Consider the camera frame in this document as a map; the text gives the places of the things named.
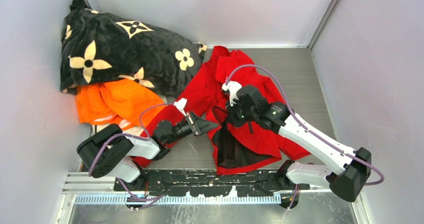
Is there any red zip jacket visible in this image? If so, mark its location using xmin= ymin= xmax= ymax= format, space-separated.
xmin=132 ymin=45 xmax=312 ymax=176

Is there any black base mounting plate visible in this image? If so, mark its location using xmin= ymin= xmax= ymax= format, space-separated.
xmin=126 ymin=169 xmax=295 ymax=198

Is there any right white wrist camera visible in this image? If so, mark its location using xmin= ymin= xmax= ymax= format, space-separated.
xmin=221 ymin=81 xmax=242 ymax=107

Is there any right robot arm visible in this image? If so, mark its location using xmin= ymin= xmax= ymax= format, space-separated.
xmin=222 ymin=81 xmax=372 ymax=202

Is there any black floral plush blanket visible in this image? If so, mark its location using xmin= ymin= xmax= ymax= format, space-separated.
xmin=59 ymin=0 xmax=207 ymax=98

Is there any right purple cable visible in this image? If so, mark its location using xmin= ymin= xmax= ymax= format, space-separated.
xmin=224 ymin=64 xmax=386 ymax=186

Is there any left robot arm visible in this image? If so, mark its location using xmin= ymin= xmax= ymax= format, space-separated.
xmin=76 ymin=111 xmax=219 ymax=191

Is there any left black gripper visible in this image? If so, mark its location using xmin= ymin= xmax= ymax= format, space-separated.
xmin=165 ymin=110 xmax=219 ymax=145

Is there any orange garment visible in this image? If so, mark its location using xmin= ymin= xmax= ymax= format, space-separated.
xmin=75 ymin=79 xmax=164 ymax=131

